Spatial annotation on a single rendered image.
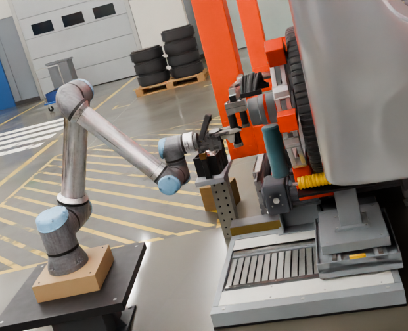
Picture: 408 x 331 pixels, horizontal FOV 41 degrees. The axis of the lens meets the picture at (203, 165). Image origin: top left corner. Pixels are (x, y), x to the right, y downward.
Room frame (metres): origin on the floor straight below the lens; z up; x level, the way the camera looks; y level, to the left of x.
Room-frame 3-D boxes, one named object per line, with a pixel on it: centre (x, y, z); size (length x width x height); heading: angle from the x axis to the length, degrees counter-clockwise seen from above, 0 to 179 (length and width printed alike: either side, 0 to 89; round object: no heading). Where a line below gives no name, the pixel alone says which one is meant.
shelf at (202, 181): (3.14, -0.06, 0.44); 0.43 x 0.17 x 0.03; 166
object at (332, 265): (2.41, -0.61, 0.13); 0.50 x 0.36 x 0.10; 166
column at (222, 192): (3.17, -0.07, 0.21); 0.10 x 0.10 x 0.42; 76
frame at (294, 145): (2.45, -0.44, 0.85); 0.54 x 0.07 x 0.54; 166
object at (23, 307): (2.41, 0.73, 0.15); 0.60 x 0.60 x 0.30; 82
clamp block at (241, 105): (2.33, -0.20, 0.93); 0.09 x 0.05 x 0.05; 76
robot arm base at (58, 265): (2.41, 0.73, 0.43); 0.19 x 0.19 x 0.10
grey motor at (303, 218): (2.76, -0.47, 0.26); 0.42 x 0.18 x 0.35; 76
